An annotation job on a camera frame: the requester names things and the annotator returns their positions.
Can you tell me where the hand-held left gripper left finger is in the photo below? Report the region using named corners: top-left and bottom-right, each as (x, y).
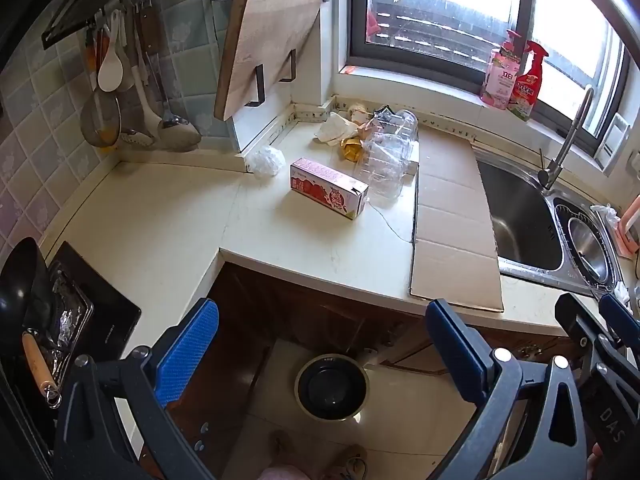
top-left (52, 297), bottom-right (236, 480)

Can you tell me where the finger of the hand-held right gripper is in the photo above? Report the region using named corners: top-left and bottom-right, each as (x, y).
top-left (555, 292), bottom-right (626, 386)
top-left (597, 292), bottom-right (640, 356)

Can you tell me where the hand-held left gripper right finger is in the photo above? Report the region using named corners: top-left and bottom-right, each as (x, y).
top-left (425, 299), bottom-right (588, 480)

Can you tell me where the round black trash bin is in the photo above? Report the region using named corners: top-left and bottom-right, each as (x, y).
top-left (294, 353), bottom-right (370, 423)

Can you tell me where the white plastic bag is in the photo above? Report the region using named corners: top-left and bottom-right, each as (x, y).
top-left (247, 142), bottom-right (283, 179)
top-left (590, 203), bottom-right (623, 231)

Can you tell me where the clear plastic container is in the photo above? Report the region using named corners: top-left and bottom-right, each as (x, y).
top-left (357, 106), bottom-right (421, 202)

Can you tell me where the pink printed carton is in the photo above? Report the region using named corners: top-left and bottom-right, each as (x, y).
top-left (290, 157), bottom-right (370, 221)

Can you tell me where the yellow plastic pouch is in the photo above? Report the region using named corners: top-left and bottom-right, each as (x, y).
top-left (339, 136), bottom-right (365, 162)

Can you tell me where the white tissue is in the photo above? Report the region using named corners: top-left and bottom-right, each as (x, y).
top-left (314, 112), bottom-right (358, 147)

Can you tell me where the person's right hand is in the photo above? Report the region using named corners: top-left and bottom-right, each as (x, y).
top-left (586, 442), bottom-right (606, 480)

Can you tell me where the steel sink strainer basket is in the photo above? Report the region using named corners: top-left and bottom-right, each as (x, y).
top-left (552, 197), bottom-right (623, 293)

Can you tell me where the pink plastic holder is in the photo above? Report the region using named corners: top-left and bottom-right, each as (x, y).
top-left (616, 205), bottom-right (640, 261)

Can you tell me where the black gas stove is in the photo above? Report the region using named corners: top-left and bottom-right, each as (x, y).
top-left (30, 241), bottom-right (142, 391)

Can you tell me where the white plastic bag by sink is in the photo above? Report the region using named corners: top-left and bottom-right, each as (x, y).
top-left (590, 203), bottom-right (623, 231)

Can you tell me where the stainless steel sink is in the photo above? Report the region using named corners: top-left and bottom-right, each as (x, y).
top-left (472, 145), bottom-right (626, 298)

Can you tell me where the brown wooden base cabinet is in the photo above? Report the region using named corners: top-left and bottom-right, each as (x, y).
top-left (140, 259), bottom-right (601, 480)

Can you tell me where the aluminium foil stove liner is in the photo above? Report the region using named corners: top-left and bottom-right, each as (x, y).
top-left (45, 267), bottom-right (95, 376)

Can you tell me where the flat brown cardboard sheet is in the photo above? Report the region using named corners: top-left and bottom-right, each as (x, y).
top-left (409, 125), bottom-right (505, 313)

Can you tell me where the person's slippered foot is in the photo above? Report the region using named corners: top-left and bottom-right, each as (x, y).
top-left (325, 442), bottom-right (368, 480)

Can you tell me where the steel kitchen faucet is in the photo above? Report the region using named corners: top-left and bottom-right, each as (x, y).
top-left (537, 85), bottom-right (596, 191)

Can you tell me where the steel slotted spoon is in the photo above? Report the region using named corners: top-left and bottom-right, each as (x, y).
top-left (119, 5), bottom-right (157, 148)

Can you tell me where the steel ladle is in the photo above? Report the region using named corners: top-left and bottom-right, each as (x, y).
top-left (135, 0), bottom-right (202, 152)

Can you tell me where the patterned edge sealing strip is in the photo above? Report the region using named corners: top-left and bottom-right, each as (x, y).
top-left (287, 92), bottom-right (478, 141)

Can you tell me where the red spray bottle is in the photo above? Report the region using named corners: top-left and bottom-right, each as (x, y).
top-left (506, 40), bottom-right (550, 122)

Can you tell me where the steel mesh strainer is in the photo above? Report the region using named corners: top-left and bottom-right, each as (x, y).
top-left (80, 25), bottom-right (122, 148)

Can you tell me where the pink detergent pump bottle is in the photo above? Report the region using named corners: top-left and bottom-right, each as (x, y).
top-left (480, 29), bottom-right (523, 107)

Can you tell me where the white rice spoon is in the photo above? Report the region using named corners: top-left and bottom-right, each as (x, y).
top-left (97, 10), bottom-right (124, 93)

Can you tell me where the wooden cutting board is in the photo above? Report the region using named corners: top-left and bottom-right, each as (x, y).
top-left (214, 0), bottom-right (326, 122)

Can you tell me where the grey framed window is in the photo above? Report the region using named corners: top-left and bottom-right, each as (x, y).
top-left (347, 0), bottom-right (631, 158)

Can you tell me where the white wall outlet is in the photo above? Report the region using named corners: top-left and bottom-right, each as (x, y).
top-left (595, 112), bottom-right (632, 176)

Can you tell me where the black wok with wooden handle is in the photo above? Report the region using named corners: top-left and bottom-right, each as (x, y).
top-left (0, 237), bottom-right (63, 408)

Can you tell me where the black board holder bracket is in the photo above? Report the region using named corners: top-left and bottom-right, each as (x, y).
top-left (278, 49), bottom-right (297, 83)
top-left (243, 64), bottom-right (266, 108)

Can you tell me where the orange handled utensil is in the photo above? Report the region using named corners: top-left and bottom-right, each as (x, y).
top-left (84, 27), bottom-right (98, 91)

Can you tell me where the brown handled knife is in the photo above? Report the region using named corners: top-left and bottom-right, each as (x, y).
top-left (137, 0), bottom-right (161, 56)

